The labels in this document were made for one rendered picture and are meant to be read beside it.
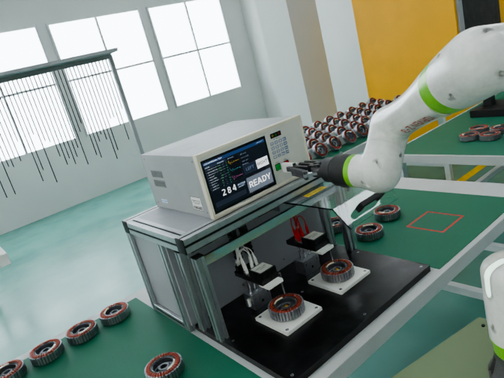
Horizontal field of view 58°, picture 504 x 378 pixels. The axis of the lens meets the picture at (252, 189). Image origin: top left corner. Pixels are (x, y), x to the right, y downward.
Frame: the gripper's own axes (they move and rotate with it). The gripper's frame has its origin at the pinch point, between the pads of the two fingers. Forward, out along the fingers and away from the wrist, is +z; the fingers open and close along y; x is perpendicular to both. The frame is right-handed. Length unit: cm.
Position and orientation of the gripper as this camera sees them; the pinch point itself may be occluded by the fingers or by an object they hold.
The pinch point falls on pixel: (289, 167)
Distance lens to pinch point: 147.1
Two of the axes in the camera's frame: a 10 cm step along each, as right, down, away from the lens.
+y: 7.5, -3.7, 5.5
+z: -6.1, -0.7, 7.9
